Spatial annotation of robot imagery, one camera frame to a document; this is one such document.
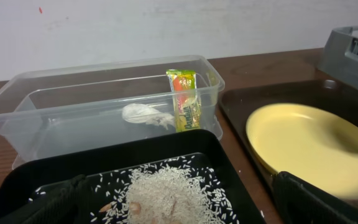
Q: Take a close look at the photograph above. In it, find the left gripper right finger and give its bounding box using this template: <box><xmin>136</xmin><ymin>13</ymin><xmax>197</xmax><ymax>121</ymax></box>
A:
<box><xmin>272</xmin><ymin>171</ymin><xmax>358</xmax><ymax>224</ymax></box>

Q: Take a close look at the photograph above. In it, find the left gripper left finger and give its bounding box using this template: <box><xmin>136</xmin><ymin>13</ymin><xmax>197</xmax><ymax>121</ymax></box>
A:
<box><xmin>0</xmin><ymin>175</ymin><xmax>88</xmax><ymax>224</ymax></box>

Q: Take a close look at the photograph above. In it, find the yellow plate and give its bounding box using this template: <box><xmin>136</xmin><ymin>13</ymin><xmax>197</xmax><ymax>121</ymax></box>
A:
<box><xmin>246</xmin><ymin>103</ymin><xmax>358</xmax><ymax>200</ymax></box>

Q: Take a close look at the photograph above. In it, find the white napkin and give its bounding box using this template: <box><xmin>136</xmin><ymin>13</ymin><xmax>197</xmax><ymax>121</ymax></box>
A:
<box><xmin>122</xmin><ymin>103</ymin><xmax>175</xmax><ymax>130</ymax></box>

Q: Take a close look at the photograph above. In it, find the green orange snack wrapper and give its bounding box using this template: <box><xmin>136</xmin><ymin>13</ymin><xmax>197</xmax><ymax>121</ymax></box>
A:
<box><xmin>166</xmin><ymin>69</ymin><xmax>201</xmax><ymax>132</ymax></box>

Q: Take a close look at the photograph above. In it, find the grey dishwasher rack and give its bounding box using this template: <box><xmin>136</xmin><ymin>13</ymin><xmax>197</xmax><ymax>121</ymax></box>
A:
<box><xmin>318</xmin><ymin>26</ymin><xmax>358</xmax><ymax>90</ymax></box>

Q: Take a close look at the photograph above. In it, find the clear plastic bin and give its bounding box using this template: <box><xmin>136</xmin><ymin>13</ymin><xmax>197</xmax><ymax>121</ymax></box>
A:
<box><xmin>0</xmin><ymin>55</ymin><xmax>225</xmax><ymax>167</ymax></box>

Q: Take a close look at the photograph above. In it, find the black plastic tray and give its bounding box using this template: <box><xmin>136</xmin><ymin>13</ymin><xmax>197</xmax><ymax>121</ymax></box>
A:
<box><xmin>0</xmin><ymin>129</ymin><xmax>264</xmax><ymax>223</ymax></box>

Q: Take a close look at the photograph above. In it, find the pile of rice scraps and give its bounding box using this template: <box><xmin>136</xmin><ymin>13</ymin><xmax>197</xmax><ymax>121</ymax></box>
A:
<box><xmin>82</xmin><ymin>154</ymin><xmax>240</xmax><ymax>223</ymax></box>

